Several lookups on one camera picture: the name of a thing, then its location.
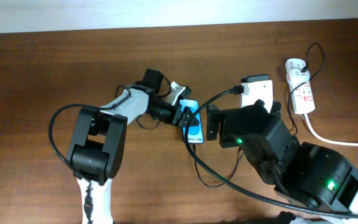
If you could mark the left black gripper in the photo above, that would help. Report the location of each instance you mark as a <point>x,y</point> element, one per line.
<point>173,119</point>

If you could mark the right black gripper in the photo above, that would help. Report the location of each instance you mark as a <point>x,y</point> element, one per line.
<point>221,117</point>

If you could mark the blue screen Galaxy smartphone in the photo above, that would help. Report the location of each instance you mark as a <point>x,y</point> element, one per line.
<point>195,132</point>

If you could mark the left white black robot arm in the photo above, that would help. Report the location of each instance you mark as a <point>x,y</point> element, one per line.
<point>97,144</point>

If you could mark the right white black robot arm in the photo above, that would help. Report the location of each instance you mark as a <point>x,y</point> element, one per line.
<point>305,174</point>

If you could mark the white USB charger plug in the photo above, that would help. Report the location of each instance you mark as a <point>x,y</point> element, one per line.
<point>295,76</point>

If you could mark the white power strip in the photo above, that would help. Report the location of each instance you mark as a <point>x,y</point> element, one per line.
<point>302,97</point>

